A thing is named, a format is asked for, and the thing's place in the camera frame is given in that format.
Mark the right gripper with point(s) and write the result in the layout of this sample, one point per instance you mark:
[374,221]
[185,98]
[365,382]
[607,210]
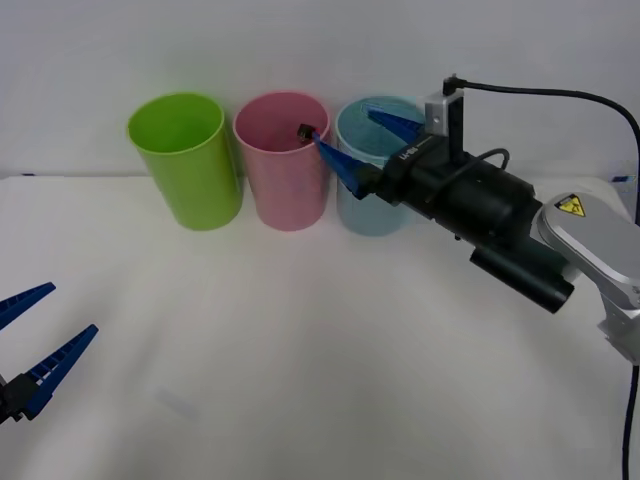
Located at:
[422,170]

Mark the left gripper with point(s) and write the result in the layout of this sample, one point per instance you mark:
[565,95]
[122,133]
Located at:
[2,400]

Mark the small dark plastic bottle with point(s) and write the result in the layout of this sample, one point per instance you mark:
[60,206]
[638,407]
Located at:
[304,133]

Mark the pale blue plastic bin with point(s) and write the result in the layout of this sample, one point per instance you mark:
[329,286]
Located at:
[362,215]

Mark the pink plastic bin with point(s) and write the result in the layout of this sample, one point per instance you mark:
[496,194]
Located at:
[285,190]

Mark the green plastic bin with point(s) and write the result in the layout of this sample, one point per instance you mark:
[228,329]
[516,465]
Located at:
[190,190]

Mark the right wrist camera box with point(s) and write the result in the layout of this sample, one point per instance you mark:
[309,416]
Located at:
[434,112]

